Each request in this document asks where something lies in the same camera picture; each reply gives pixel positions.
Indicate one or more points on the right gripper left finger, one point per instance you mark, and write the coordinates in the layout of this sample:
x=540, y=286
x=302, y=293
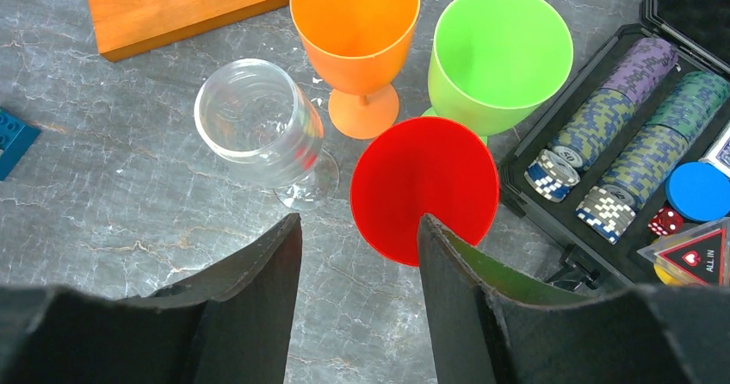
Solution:
x=229, y=323

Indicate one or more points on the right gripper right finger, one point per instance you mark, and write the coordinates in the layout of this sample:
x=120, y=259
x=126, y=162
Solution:
x=491, y=324

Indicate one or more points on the red plastic wine glass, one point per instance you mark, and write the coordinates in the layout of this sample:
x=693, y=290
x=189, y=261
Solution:
x=426, y=165

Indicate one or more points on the clear wine glass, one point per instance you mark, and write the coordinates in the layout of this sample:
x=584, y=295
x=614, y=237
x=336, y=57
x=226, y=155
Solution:
x=253, y=115

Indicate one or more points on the green plastic wine glass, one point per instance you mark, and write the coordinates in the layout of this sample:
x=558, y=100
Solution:
x=494, y=62

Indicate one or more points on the orange plastic wine glass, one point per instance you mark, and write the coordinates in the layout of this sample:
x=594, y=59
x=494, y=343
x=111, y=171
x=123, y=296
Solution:
x=358, y=47

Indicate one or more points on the wooden rack base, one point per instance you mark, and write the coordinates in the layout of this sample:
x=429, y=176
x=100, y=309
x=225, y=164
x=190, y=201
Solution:
x=125, y=28

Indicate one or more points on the red die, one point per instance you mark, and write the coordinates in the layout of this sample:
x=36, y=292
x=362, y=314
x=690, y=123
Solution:
x=665, y=222

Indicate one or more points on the black poker chip case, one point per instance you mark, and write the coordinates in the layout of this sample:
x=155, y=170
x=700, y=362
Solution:
x=591, y=172

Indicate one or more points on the triangular all-in button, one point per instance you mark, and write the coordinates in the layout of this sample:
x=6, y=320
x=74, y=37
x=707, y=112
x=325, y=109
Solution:
x=698, y=256

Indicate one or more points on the blue poker chip disc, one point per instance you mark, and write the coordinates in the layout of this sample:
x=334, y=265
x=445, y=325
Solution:
x=698, y=191

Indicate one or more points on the playing card deck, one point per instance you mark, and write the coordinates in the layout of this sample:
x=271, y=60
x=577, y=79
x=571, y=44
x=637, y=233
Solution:
x=717, y=154

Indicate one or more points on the blue toy brick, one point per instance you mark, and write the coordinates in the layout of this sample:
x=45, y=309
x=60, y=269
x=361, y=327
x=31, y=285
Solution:
x=16, y=137

